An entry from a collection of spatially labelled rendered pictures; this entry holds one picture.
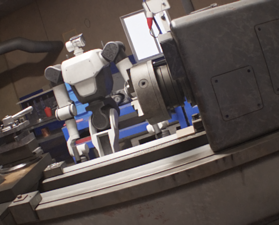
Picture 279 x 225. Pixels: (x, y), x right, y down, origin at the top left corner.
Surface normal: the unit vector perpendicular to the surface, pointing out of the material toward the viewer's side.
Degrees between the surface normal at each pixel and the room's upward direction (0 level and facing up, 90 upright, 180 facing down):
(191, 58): 90
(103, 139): 80
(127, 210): 90
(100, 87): 97
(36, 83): 90
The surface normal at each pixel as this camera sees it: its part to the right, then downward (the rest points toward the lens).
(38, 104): -0.10, 0.19
